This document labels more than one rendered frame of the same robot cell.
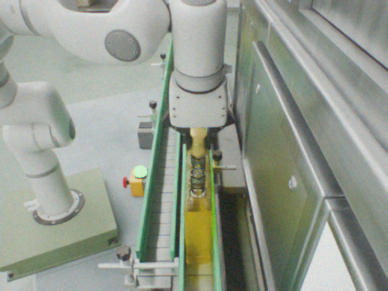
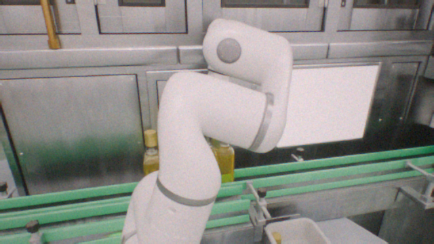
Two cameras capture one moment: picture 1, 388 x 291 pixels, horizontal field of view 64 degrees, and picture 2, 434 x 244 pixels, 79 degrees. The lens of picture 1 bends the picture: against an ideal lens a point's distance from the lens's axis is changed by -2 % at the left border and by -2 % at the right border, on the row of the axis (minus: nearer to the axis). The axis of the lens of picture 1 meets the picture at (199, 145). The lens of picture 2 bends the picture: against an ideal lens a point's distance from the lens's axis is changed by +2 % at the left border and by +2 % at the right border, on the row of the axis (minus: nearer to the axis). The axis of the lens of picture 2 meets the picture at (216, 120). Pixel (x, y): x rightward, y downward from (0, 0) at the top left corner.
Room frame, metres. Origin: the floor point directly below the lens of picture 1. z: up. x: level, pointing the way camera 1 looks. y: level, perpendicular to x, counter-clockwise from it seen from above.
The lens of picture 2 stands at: (0.64, 0.75, 1.48)
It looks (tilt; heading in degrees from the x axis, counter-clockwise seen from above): 21 degrees down; 258
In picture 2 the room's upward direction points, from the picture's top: straight up
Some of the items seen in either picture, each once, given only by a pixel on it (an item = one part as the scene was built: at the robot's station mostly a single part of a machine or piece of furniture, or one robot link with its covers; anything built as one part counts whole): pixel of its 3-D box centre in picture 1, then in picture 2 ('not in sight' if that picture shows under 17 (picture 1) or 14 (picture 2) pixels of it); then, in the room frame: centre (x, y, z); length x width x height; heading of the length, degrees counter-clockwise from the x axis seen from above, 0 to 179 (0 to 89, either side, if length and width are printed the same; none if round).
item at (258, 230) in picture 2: (152, 290); (253, 222); (0.38, 0.11, 0.85); 0.09 x 0.04 x 0.07; 91
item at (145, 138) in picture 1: (148, 135); not in sight; (1.09, 0.21, 0.79); 0.08 x 0.08 x 0.08; 1
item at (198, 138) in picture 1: (198, 142); not in sight; (0.51, 0.00, 1.17); 0.04 x 0.04 x 0.04
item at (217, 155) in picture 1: (223, 170); not in sight; (0.69, -0.07, 0.94); 0.07 x 0.04 x 0.13; 91
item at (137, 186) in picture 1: (141, 183); not in sight; (0.81, 0.20, 0.79); 0.07 x 0.07 x 0.07; 1
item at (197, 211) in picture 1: (198, 226); (224, 171); (0.46, 0.00, 0.99); 0.06 x 0.06 x 0.21; 1
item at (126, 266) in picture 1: (139, 267); (258, 201); (0.38, 0.13, 0.95); 0.17 x 0.03 x 0.12; 91
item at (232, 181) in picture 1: (220, 114); not in sight; (1.17, -0.09, 0.84); 0.95 x 0.09 x 0.11; 1
